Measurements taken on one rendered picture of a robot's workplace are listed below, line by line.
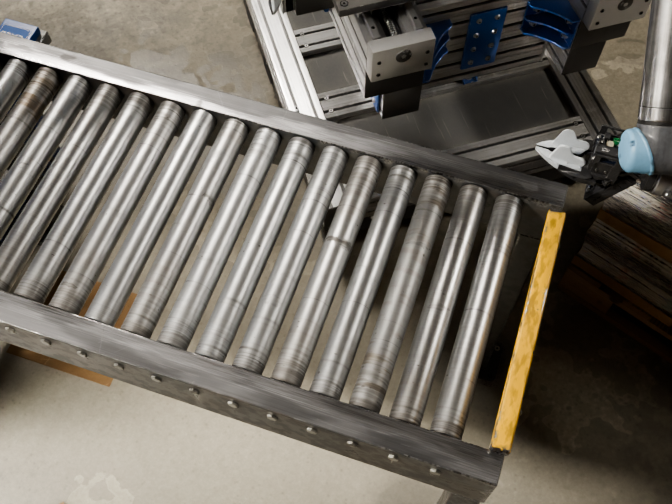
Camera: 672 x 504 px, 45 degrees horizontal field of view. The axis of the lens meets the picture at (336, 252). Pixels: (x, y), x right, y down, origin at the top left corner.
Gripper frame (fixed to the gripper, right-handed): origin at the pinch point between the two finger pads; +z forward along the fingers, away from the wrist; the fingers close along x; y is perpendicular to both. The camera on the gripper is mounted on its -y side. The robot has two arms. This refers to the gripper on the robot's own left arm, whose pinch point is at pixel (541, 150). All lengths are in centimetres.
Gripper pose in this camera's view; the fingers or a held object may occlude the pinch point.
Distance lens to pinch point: 155.2
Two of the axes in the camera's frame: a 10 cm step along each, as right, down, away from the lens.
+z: -9.5, -2.8, 1.5
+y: 0.0, -4.8, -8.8
